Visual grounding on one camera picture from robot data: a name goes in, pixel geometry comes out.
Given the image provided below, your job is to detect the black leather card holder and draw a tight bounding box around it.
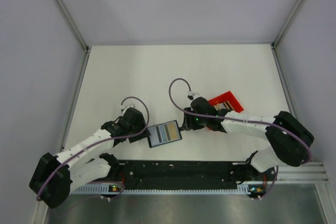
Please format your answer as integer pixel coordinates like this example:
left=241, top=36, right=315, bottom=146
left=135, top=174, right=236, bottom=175
left=148, top=120, right=182, bottom=148

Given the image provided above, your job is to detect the red plastic card tray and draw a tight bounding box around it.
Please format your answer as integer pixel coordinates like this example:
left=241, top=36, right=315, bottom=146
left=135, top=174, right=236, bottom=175
left=208, top=91, right=244, bottom=115

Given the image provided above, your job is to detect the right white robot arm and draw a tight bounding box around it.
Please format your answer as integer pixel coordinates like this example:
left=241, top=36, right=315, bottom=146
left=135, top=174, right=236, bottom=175
left=181, top=97, right=314, bottom=180

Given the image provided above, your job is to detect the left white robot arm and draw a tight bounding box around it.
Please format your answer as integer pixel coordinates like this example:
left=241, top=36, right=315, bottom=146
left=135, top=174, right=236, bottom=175
left=29, top=107, right=149, bottom=208

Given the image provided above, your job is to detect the gold striped credit card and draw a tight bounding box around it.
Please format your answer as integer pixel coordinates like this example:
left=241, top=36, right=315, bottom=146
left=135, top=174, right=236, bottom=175
left=214, top=101, right=234, bottom=111

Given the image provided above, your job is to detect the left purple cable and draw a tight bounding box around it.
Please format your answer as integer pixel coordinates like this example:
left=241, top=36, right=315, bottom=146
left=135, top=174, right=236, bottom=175
left=36, top=97, right=150, bottom=201

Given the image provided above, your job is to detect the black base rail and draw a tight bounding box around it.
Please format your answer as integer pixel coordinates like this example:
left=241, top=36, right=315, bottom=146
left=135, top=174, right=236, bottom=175
left=96, top=160, right=275, bottom=189

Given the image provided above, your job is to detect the grey slotted cable duct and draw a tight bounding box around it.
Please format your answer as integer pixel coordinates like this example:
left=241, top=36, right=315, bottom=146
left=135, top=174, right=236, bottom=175
left=70, top=184, right=265, bottom=196

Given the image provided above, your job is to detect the left aluminium frame post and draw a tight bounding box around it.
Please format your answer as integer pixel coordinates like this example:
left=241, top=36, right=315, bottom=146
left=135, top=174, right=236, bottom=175
left=39, top=0, right=91, bottom=51

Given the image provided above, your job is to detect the aluminium frame post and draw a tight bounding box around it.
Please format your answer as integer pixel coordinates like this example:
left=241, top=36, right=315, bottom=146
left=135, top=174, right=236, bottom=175
left=271, top=0, right=322, bottom=49
left=39, top=0, right=91, bottom=51

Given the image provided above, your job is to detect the right aluminium frame post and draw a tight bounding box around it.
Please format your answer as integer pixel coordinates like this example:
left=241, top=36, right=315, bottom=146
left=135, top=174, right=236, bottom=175
left=271, top=0, right=322, bottom=49

